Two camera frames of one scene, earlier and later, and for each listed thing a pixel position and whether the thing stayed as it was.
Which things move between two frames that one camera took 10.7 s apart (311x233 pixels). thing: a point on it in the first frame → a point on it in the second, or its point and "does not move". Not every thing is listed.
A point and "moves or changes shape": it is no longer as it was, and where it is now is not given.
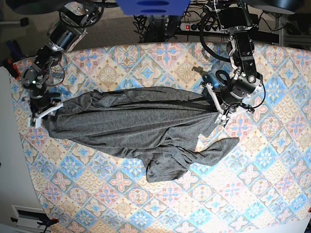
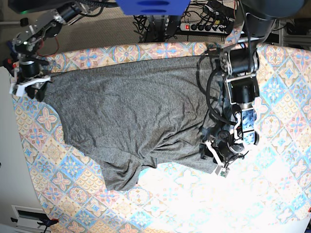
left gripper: [42, 103] → [29, 79]
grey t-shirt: [160, 128] moves or changes shape
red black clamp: [9, 63] does not move
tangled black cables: [156, 28] does not move
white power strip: [200, 27] does not move
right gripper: [228, 103] → [223, 149]
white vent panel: [27, 217] does not move
